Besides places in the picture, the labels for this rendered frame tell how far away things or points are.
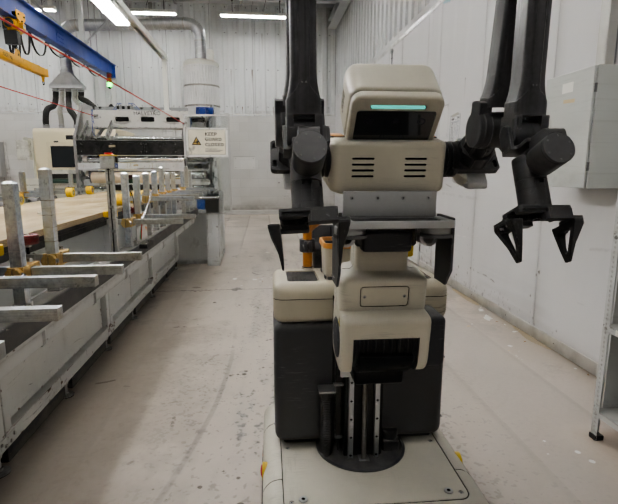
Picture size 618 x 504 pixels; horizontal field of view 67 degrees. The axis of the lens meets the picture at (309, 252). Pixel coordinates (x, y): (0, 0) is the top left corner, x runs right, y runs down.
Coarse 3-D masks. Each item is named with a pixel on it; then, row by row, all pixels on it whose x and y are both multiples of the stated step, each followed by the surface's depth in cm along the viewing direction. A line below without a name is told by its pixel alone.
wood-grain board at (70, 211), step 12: (120, 192) 495; (24, 204) 331; (36, 204) 331; (60, 204) 331; (72, 204) 331; (84, 204) 331; (96, 204) 331; (132, 204) 336; (0, 216) 249; (24, 216) 249; (36, 216) 249; (60, 216) 249; (72, 216) 249; (84, 216) 249; (96, 216) 263; (0, 228) 199; (24, 228) 199; (36, 228) 199; (60, 228) 216; (0, 240) 166
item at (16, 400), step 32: (96, 224) 278; (0, 256) 176; (160, 256) 466; (32, 288) 200; (128, 288) 354; (96, 320) 285; (128, 320) 349; (64, 352) 239; (96, 352) 281; (0, 384) 174; (32, 384) 205; (64, 384) 230; (0, 416) 174; (32, 416) 198
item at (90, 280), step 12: (0, 276) 131; (12, 276) 131; (24, 276) 131; (36, 276) 131; (48, 276) 131; (60, 276) 131; (72, 276) 131; (84, 276) 131; (96, 276) 132; (0, 288) 129; (12, 288) 129; (24, 288) 130
